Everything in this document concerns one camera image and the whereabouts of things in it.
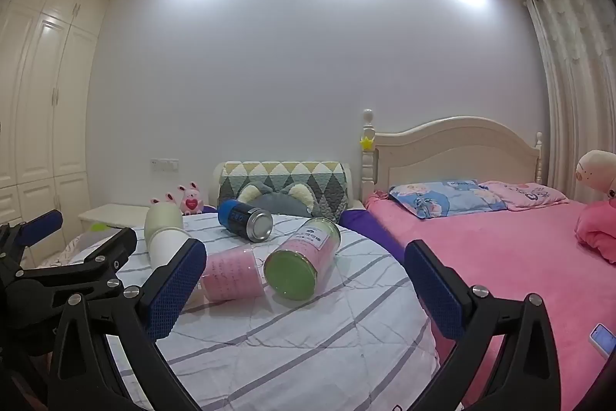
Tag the cream bed headboard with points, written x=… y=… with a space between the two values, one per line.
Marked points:
x=457 y=146

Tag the blue cartoon pillow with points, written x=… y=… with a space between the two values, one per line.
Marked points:
x=442 y=199

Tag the pink pillow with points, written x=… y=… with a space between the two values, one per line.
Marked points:
x=524 y=194

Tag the white phone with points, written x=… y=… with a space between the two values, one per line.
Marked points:
x=604 y=339

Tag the grey eared cushion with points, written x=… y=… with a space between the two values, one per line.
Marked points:
x=274 y=201

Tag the white cup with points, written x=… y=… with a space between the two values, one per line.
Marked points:
x=161 y=228

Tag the yellow star ornament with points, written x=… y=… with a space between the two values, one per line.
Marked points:
x=367 y=143

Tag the pink blanket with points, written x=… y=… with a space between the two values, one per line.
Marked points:
x=505 y=257

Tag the white wall switch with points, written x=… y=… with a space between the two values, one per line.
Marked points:
x=164 y=164

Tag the cream wardrobe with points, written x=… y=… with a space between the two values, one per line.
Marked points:
x=43 y=103

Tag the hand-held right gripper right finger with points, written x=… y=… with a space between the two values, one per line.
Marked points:
x=433 y=290

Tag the small pink bunny toy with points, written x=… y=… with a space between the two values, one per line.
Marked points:
x=167 y=199

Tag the blue metal can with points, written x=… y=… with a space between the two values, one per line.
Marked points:
x=236 y=216

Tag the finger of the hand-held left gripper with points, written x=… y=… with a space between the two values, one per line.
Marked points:
x=111 y=249
x=43 y=224

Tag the cream patterned curtain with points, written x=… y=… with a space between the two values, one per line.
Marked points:
x=572 y=79

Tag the pink plush pig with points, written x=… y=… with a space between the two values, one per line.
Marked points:
x=596 y=228

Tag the green-lidded pink cup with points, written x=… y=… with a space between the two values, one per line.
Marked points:
x=308 y=247

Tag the cream nightstand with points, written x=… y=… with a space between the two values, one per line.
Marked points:
x=115 y=213

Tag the purple sheet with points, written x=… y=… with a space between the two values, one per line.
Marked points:
x=370 y=228

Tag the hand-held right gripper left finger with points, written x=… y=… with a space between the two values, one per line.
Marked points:
x=177 y=288

